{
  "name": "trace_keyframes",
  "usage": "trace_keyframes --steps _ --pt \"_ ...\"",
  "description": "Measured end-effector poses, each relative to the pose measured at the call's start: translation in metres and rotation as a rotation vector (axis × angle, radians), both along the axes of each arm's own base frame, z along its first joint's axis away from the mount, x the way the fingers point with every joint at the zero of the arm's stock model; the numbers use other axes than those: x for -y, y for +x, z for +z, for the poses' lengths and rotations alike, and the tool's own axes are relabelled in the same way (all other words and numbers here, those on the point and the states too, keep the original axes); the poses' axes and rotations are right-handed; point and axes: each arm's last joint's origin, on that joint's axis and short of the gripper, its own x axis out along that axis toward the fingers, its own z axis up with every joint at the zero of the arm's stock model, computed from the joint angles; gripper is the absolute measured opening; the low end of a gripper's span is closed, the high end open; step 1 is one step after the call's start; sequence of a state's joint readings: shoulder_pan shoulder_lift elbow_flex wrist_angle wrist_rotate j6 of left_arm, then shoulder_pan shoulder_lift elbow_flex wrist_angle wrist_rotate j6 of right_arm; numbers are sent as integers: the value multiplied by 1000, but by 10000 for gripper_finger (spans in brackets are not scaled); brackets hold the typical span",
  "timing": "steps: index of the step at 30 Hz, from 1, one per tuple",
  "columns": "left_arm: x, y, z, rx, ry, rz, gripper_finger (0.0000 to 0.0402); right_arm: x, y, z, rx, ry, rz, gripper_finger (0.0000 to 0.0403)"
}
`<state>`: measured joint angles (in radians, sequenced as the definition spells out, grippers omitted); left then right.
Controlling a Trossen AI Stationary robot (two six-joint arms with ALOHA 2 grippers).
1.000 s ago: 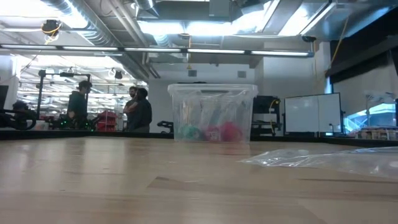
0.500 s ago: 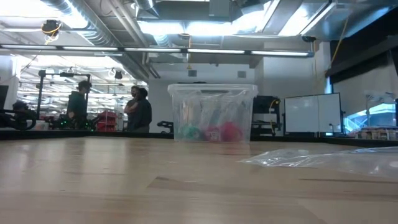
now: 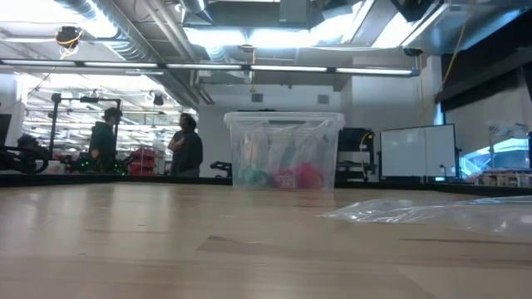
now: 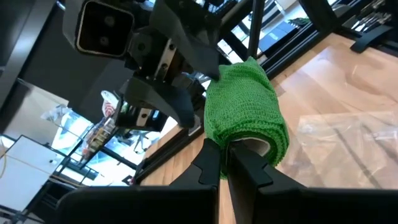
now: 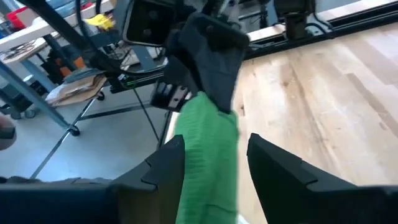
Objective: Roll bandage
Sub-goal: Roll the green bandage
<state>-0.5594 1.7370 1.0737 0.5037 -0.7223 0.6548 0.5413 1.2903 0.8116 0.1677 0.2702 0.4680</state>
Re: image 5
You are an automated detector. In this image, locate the flat cardboard stack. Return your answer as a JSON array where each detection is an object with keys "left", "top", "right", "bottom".
[{"left": 45, "top": 73, "right": 108, "bottom": 107}]

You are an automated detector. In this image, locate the person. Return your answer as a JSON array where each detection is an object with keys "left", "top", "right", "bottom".
[{"left": 0, "top": 175, "right": 113, "bottom": 187}]

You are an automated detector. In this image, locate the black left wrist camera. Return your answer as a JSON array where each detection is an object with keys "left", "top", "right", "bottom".
[{"left": 122, "top": 0, "right": 176, "bottom": 47}]

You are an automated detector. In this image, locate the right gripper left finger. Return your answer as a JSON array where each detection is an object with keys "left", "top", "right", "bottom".
[{"left": 0, "top": 134, "right": 186, "bottom": 224}]

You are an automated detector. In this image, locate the black thin hanging cable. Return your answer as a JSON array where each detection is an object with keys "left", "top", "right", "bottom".
[{"left": 132, "top": 88, "right": 161, "bottom": 142}]

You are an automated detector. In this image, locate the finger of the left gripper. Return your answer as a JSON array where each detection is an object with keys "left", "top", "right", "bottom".
[{"left": 174, "top": 14, "right": 250, "bottom": 113}]

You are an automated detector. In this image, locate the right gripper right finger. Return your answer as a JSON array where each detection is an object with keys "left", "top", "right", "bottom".
[{"left": 247, "top": 133, "right": 398, "bottom": 224}]

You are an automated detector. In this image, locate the wood top workbench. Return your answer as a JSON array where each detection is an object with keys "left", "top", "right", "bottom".
[{"left": 0, "top": 0, "right": 114, "bottom": 138}]

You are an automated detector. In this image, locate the yellow cable tag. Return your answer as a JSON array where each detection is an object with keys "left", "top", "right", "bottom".
[{"left": 85, "top": 14, "right": 115, "bottom": 31}]

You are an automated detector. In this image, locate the green elastic bandage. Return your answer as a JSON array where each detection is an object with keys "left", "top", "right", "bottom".
[{"left": 174, "top": 91, "right": 241, "bottom": 224}]

